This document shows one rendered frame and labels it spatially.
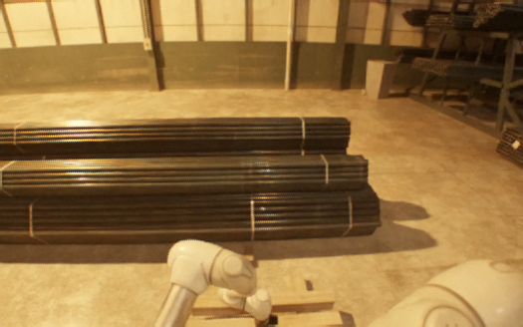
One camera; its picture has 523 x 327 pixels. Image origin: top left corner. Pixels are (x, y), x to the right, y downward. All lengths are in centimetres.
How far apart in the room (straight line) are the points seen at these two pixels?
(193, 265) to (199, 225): 150
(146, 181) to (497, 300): 234
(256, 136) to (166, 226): 119
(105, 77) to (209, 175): 824
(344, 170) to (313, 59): 724
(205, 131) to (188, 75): 677
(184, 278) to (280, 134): 196
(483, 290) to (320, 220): 208
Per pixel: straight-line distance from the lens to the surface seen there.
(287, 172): 237
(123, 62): 993
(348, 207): 260
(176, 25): 948
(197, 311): 211
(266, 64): 922
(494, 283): 56
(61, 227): 294
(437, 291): 51
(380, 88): 892
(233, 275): 91
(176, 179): 240
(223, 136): 268
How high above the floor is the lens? 189
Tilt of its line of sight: 27 degrees down
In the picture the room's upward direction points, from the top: 1 degrees clockwise
